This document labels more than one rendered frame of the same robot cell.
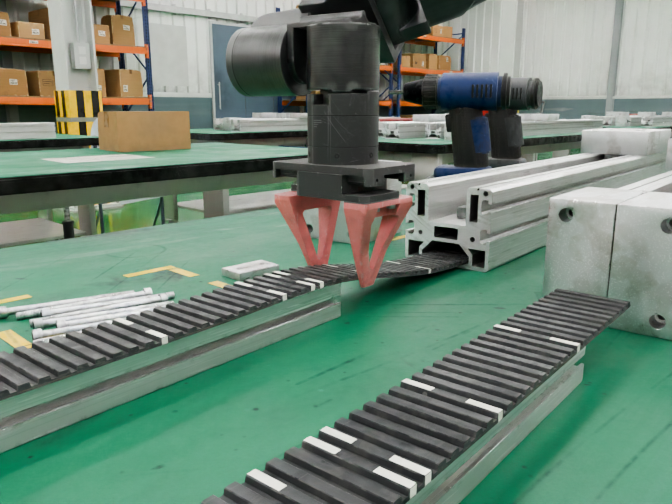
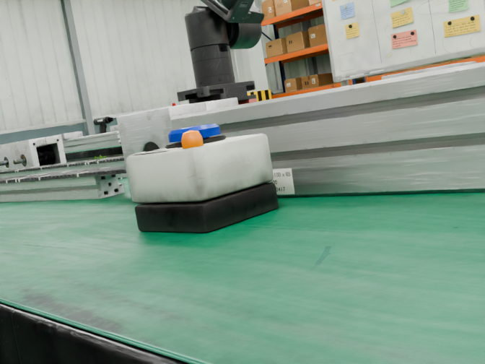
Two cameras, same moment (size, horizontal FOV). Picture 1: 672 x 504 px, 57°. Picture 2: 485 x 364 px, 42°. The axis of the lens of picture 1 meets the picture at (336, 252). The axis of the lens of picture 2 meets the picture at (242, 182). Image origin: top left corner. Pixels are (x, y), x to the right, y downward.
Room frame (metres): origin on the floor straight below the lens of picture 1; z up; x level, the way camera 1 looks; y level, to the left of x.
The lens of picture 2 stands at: (0.60, -0.92, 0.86)
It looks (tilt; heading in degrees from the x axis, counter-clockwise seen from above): 6 degrees down; 95
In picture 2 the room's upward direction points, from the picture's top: 9 degrees counter-clockwise
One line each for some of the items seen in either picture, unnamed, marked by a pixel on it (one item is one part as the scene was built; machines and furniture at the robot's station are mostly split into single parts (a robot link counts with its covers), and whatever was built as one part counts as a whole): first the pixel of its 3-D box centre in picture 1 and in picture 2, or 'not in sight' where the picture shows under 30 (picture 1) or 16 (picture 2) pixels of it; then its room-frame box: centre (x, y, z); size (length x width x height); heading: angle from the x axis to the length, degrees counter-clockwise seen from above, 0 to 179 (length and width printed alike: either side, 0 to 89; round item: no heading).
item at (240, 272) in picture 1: (250, 270); not in sight; (0.60, 0.09, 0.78); 0.05 x 0.03 x 0.01; 135
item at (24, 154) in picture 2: not in sight; (34, 158); (-0.04, 0.60, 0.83); 0.11 x 0.10 x 0.10; 51
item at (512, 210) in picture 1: (576, 188); not in sight; (0.94, -0.37, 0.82); 0.80 x 0.10 x 0.09; 140
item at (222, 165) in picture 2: not in sight; (210, 178); (0.53, -0.43, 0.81); 0.10 x 0.08 x 0.06; 50
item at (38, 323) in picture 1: (107, 314); not in sight; (0.46, 0.18, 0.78); 0.11 x 0.01 x 0.01; 123
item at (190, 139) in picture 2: not in sight; (191, 138); (0.53, -0.48, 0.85); 0.01 x 0.01 x 0.01
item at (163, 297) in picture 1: (102, 310); not in sight; (0.47, 0.19, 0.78); 0.11 x 0.01 x 0.01; 123
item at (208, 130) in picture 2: not in sight; (195, 139); (0.52, -0.44, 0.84); 0.04 x 0.04 x 0.02
